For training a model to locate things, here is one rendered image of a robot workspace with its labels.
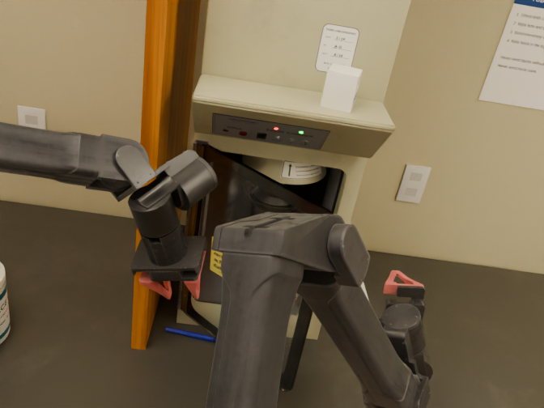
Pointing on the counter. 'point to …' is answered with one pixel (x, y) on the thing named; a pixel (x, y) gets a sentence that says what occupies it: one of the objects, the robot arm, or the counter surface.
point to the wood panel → (164, 113)
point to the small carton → (341, 87)
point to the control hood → (293, 113)
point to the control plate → (315, 138)
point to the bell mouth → (286, 170)
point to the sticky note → (216, 261)
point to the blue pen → (190, 334)
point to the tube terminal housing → (299, 70)
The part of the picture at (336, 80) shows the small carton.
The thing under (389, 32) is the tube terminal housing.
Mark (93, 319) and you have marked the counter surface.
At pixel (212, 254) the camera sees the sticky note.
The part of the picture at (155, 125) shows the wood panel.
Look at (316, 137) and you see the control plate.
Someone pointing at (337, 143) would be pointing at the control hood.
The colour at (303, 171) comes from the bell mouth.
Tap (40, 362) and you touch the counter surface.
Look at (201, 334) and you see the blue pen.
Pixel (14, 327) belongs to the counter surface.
